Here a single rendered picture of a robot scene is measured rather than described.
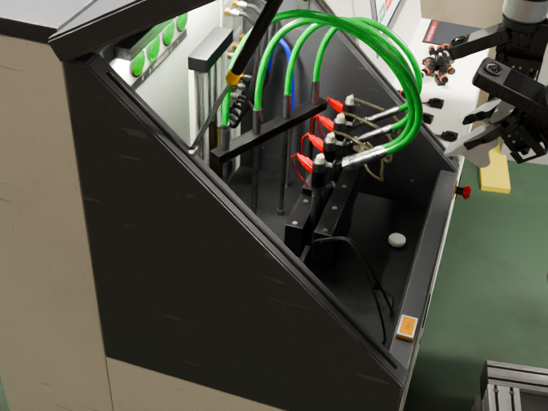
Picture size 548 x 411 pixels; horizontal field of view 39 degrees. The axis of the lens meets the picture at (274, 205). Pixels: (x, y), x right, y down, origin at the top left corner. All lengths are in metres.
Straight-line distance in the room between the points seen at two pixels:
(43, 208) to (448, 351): 1.70
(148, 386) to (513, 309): 1.66
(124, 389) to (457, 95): 1.12
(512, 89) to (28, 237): 0.87
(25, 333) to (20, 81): 0.62
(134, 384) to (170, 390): 0.08
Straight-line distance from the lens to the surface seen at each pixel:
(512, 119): 1.18
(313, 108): 1.74
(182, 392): 1.59
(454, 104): 2.06
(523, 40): 1.47
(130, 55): 1.24
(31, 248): 1.49
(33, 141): 1.32
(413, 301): 1.51
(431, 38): 2.37
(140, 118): 1.18
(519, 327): 2.90
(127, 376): 1.63
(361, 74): 1.78
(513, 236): 3.27
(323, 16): 1.38
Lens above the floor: 2.00
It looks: 39 degrees down
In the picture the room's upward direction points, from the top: 3 degrees clockwise
